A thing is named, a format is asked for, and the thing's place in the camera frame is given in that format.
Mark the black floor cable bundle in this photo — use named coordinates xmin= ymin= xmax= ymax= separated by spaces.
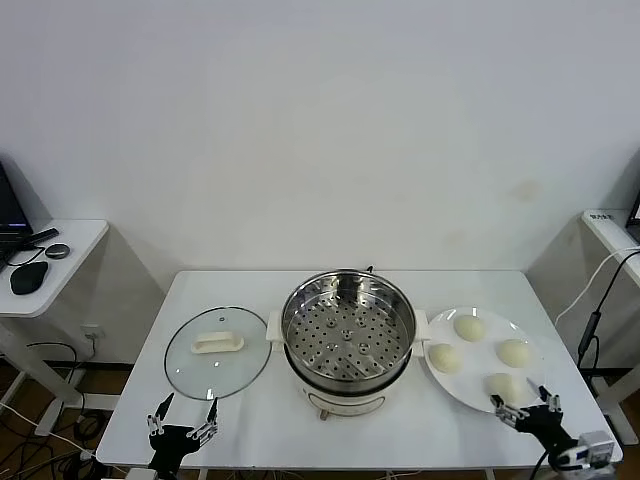
xmin=0 ymin=341 xmax=104 ymax=480

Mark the white side table with laptop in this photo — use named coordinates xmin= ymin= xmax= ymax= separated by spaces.
xmin=0 ymin=218 xmax=110 ymax=436

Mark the black cable with inline adapter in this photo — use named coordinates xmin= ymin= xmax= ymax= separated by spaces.
xmin=577 ymin=251 xmax=640 ymax=374

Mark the black computer mouse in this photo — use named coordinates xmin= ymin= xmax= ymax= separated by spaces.
xmin=9 ymin=260 xmax=50 ymax=296

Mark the black laptop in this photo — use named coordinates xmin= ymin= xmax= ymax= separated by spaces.
xmin=0 ymin=158 xmax=35 ymax=256

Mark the white round plate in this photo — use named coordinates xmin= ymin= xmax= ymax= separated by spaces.
xmin=424 ymin=306 xmax=547 ymax=414

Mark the white hanging cable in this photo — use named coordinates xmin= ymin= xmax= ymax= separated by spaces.
xmin=553 ymin=245 xmax=640 ymax=327

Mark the glass lid with cream handle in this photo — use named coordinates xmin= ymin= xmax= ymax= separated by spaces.
xmin=163 ymin=305 xmax=274 ymax=401

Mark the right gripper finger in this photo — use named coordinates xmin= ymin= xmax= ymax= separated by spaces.
xmin=491 ymin=396 xmax=521 ymax=426
xmin=526 ymin=378 xmax=561 ymax=412

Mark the dark monitor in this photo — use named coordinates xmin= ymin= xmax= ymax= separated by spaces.
xmin=625 ymin=188 xmax=640 ymax=232

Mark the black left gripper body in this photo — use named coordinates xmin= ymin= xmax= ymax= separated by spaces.
xmin=148 ymin=424 xmax=202 ymax=472

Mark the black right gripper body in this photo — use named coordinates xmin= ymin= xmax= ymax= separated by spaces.
xmin=517 ymin=405 xmax=579 ymax=454

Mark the black remote stick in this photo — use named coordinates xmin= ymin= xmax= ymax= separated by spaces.
xmin=19 ymin=227 xmax=60 ymax=250

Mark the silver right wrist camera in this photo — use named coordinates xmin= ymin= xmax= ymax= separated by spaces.
xmin=578 ymin=430 xmax=615 ymax=469

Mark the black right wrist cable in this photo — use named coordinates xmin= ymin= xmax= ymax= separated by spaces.
xmin=530 ymin=447 xmax=551 ymax=480

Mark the white steamed baozi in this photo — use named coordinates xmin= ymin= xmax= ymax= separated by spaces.
xmin=483 ymin=372 xmax=526 ymax=405
xmin=453 ymin=314 xmax=487 ymax=345
xmin=428 ymin=343 xmax=461 ymax=374
xmin=496 ymin=338 xmax=531 ymax=369

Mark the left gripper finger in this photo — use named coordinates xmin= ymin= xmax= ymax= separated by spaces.
xmin=146 ymin=392 xmax=176 ymax=437
xmin=188 ymin=396 xmax=222 ymax=445

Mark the white floor cable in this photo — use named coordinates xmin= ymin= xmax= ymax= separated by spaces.
xmin=0 ymin=402 xmax=96 ymax=459

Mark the white side table with label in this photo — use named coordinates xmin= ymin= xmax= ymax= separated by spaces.
xmin=579 ymin=207 xmax=640 ymax=446

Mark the perforated steel steamer basket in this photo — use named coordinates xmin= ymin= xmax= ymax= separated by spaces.
xmin=280 ymin=269 xmax=417 ymax=384

